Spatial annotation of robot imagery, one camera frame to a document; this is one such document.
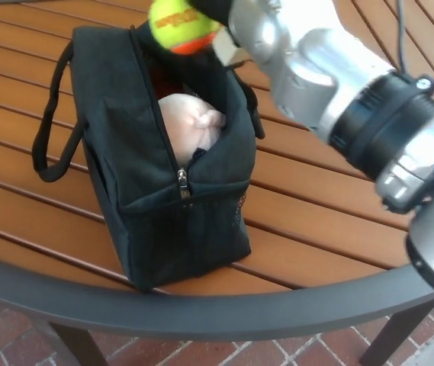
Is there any yellow orange tennis ball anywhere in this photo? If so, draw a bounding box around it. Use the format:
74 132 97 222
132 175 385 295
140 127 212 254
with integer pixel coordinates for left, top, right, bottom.
148 0 221 56

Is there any red apple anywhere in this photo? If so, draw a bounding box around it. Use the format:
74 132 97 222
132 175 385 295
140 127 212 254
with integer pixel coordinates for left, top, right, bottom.
150 64 179 96

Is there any dark metal table leg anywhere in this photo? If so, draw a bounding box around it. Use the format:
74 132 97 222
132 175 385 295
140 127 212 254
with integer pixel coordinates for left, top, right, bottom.
47 322 101 366
359 303 433 366

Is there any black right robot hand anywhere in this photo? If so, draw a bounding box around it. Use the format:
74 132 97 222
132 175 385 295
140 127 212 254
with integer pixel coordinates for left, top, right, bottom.
185 0 249 69

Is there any peach dumpling plush with sunglasses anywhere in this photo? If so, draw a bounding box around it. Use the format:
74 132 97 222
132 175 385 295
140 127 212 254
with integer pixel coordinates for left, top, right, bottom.
158 93 227 161

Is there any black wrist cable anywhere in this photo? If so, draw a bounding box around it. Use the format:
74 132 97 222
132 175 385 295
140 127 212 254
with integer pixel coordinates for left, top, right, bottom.
394 0 411 74

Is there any black insulated lunch bag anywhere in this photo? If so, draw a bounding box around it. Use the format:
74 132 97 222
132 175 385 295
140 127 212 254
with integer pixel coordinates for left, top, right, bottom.
32 21 265 293

